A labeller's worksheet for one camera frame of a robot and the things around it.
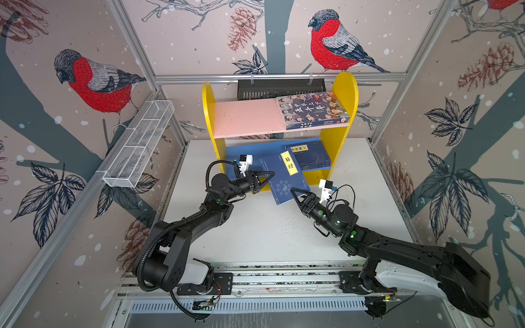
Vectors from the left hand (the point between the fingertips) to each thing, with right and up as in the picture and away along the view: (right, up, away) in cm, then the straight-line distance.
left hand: (273, 178), depth 69 cm
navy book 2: (+5, +1, +2) cm, 6 cm away
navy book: (+18, +8, +24) cm, 31 cm away
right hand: (+6, -6, +1) cm, 9 cm away
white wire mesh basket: (-53, +7, +4) cm, 53 cm away
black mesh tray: (-4, +40, +26) cm, 48 cm away
